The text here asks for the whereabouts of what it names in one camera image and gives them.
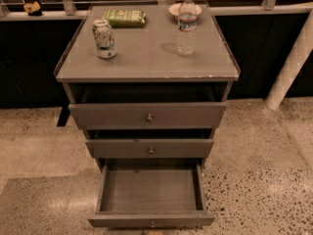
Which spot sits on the green white soda can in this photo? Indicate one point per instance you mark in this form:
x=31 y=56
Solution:
x=104 y=39

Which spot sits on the white diagonal post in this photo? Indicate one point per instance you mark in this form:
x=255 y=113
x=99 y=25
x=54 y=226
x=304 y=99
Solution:
x=300 y=51

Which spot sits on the green snack packet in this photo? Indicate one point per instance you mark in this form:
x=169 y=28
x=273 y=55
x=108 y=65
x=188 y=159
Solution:
x=125 y=17

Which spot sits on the grey wooden drawer cabinet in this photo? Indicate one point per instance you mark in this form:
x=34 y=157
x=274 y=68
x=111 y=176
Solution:
x=148 y=69

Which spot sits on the small white bowl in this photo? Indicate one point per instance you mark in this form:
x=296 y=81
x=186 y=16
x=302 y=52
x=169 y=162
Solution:
x=174 y=8

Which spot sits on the grey bottom drawer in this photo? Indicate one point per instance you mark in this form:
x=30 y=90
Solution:
x=151 y=195

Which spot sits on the grey metal railing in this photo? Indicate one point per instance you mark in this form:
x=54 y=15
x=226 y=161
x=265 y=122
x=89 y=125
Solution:
x=49 y=15

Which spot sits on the clear plastic water bottle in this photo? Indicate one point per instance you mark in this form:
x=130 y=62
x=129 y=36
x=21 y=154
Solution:
x=187 y=26

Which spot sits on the grey middle drawer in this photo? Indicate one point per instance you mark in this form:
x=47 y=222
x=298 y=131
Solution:
x=149 y=148

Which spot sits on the grey drawer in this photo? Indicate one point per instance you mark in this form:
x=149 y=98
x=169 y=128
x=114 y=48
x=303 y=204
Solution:
x=151 y=195
x=149 y=148
x=147 y=115

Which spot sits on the grey top drawer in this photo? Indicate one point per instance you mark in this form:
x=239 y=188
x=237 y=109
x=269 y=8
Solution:
x=147 y=115

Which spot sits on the yellow black small object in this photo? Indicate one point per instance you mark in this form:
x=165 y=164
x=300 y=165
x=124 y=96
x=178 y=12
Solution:
x=33 y=9

